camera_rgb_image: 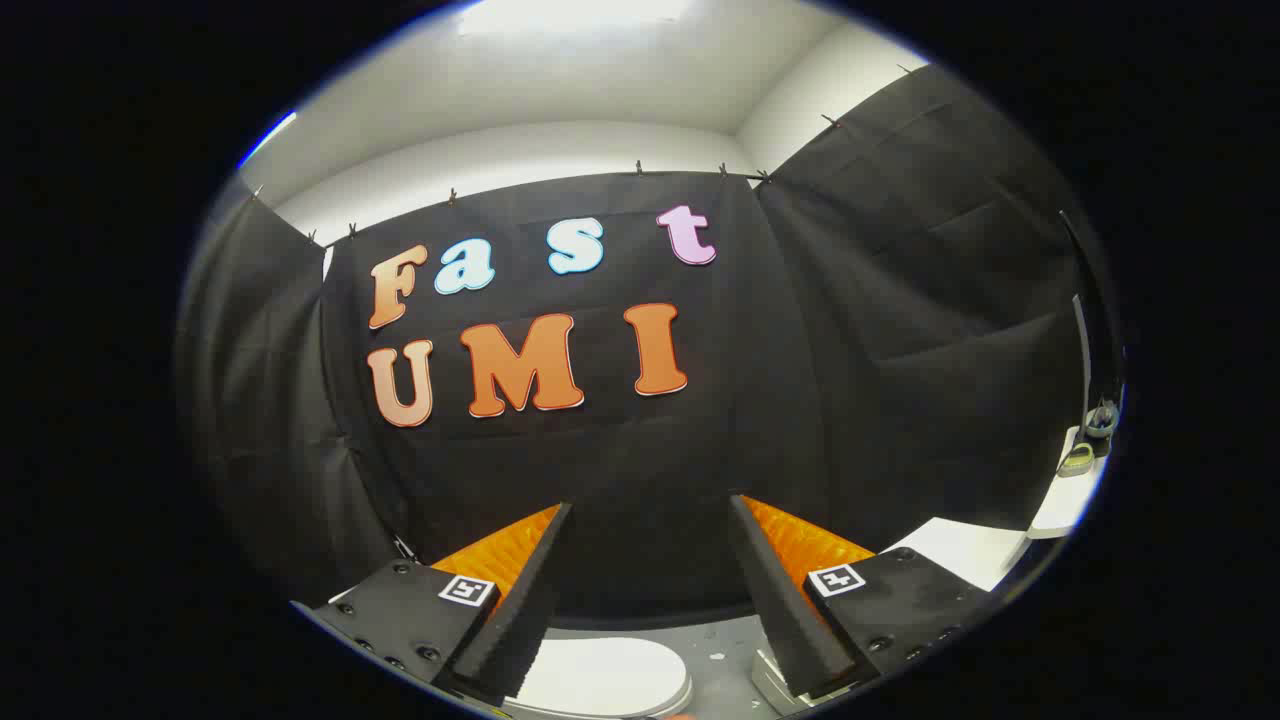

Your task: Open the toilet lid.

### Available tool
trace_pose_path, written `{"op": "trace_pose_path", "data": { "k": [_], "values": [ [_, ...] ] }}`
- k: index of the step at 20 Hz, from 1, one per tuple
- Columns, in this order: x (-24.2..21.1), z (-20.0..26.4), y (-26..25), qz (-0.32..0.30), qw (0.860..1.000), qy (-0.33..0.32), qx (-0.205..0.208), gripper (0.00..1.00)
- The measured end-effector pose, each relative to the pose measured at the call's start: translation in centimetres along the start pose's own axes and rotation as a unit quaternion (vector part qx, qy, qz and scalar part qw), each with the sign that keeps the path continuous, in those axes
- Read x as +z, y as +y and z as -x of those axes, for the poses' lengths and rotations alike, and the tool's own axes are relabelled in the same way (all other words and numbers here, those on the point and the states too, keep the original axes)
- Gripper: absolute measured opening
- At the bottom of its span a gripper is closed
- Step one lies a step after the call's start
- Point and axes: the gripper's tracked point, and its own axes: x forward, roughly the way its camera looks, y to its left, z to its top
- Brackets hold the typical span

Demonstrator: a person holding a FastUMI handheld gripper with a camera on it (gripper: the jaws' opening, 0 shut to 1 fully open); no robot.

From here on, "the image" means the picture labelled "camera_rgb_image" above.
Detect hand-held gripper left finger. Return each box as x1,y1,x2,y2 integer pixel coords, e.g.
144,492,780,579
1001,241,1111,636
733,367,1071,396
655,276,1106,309
293,503,575,707

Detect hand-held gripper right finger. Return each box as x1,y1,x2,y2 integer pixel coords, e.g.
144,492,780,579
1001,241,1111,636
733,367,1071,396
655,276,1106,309
728,492,993,699

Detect white toilet lid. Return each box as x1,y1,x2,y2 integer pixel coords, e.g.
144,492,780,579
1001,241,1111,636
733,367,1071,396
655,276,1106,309
505,637,693,720

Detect black backdrop cloth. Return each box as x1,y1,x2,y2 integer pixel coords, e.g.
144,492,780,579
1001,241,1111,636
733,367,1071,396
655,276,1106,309
175,62,1119,633

